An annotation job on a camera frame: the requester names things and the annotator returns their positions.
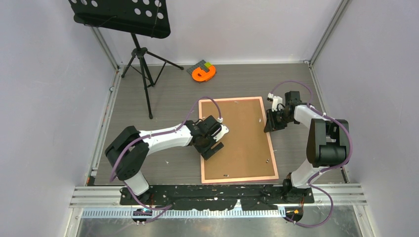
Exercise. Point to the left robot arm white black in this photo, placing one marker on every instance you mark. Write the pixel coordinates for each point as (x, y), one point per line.
(131, 147)

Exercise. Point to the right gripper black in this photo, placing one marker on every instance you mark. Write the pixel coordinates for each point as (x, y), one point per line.
(271, 125)

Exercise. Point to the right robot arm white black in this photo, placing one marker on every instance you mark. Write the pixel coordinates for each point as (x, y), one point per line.
(327, 143)

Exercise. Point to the brown cardboard backing board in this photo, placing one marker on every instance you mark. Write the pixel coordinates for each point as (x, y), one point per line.
(245, 137)

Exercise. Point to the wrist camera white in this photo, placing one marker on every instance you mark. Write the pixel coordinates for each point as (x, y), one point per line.
(276, 102)
(217, 136)

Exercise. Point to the pink wooden picture frame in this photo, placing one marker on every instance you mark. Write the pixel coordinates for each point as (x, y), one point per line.
(239, 181)

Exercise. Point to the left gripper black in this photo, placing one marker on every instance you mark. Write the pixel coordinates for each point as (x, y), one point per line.
(206, 152)

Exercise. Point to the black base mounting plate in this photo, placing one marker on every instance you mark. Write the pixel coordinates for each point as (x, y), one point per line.
(218, 197)

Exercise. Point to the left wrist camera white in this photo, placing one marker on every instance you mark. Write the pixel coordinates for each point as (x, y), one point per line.
(217, 136)

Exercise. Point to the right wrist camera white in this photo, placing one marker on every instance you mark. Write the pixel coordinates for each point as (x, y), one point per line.
(276, 102)

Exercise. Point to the orange tape dispenser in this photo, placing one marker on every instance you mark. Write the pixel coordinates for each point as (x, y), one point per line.
(200, 75)

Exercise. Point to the grey lego plate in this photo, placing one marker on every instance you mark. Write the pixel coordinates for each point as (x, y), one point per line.
(200, 65)

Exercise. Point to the aluminium rail front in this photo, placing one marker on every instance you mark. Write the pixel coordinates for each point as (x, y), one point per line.
(104, 201)

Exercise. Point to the black music stand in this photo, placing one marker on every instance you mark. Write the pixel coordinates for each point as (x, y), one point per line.
(137, 17)

